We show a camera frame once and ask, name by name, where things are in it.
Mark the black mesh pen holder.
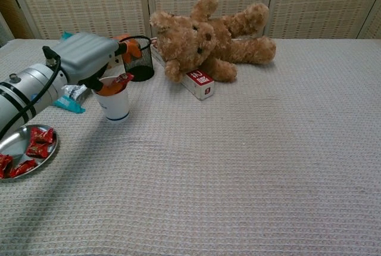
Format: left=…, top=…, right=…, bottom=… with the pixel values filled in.
left=118, top=35, right=155, bottom=83

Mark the beige waffle tablecloth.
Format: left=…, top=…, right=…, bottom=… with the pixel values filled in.
left=0, top=38, right=381, bottom=256

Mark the white paper cup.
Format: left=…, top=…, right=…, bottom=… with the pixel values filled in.
left=92, top=76, right=131, bottom=123

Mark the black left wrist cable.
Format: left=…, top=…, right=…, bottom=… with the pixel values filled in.
left=0, top=45, right=62, bottom=139

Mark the red candy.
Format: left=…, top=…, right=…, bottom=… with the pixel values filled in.
left=0, top=154, right=14, bottom=179
left=8, top=159, right=39, bottom=179
left=29, top=127, right=55, bottom=144
left=112, top=73, right=135, bottom=86
left=26, top=142, right=50, bottom=158

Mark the brown teddy bear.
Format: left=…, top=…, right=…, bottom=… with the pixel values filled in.
left=149, top=0, right=277, bottom=84

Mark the round steel plate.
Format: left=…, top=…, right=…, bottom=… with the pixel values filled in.
left=0, top=124, right=59, bottom=180

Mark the long red white box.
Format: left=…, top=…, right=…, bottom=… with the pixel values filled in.
left=150, top=37, right=215, bottom=101

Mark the teal silver snack bag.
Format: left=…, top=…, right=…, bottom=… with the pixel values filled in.
left=52, top=31, right=90, bottom=114

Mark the brown backed screen panel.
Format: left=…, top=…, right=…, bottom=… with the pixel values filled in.
left=0, top=0, right=33, bottom=40

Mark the left robot hand grey orange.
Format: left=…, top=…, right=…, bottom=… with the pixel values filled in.
left=50, top=32, right=143, bottom=96

